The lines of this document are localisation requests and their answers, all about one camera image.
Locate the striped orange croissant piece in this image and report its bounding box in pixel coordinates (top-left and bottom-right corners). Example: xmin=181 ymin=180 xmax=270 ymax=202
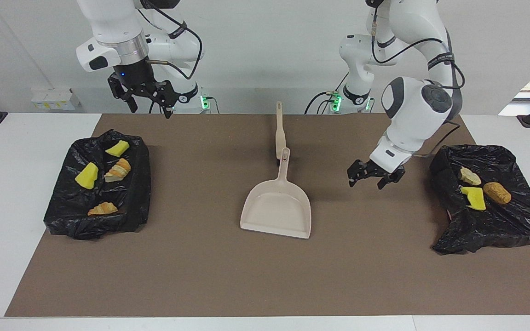
xmin=104 ymin=158 xmax=132 ymax=183

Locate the beige plastic dustpan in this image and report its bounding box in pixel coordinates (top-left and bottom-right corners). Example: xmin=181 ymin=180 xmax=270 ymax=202
xmin=240 ymin=148 xmax=312 ymax=240

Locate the small orange croissant piece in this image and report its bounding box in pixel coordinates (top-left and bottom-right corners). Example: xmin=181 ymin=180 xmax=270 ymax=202
xmin=459 ymin=167 xmax=482 ymax=186

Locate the beige hand brush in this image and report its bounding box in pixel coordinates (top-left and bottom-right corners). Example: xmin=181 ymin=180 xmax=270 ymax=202
xmin=275 ymin=101 xmax=288 ymax=160

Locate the notched yellow sponge piece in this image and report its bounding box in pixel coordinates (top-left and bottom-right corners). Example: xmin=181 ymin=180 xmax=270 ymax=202
xmin=460 ymin=186 xmax=487 ymax=211

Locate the pale bread piece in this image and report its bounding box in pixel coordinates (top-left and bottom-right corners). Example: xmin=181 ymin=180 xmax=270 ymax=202
xmin=87 ymin=201 xmax=119 ymax=217

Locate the brown bread roll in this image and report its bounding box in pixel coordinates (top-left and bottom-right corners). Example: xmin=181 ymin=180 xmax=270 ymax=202
xmin=483 ymin=182 xmax=512 ymax=205

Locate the black trash bag bin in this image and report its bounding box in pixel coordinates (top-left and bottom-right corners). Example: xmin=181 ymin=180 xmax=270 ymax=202
xmin=429 ymin=144 xmax=530 ymax=255
xmin=43 ymin=129 xmax=152 ymax=241

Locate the white box on floor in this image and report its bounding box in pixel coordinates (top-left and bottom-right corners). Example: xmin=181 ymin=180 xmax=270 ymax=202
xmin=31 ymin=87 xmax=81 ymax=111

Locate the brown table mat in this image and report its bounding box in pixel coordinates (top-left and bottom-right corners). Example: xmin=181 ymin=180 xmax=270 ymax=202
xmin=5 ymin=114 xmax=530 ymax=318

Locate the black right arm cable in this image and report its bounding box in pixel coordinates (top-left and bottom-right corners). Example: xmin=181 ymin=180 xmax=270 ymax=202
xmin=136 ymin=0 xmax=203 ymax=81

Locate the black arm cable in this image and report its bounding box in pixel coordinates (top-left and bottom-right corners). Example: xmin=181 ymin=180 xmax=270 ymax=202
xmin=370 ymin=9 xmax=466 ymax=159
xmin=136 ymin=0 xmax=203 ymax=81

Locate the black left base cable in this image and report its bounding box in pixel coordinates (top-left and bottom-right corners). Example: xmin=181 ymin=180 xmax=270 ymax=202
xmin=304 ymin=91 xmax=339 ymax=114

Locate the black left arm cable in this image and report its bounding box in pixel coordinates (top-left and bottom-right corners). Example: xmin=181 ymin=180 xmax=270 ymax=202
xmin=370 ymin=9 xmax=466 ymax=159

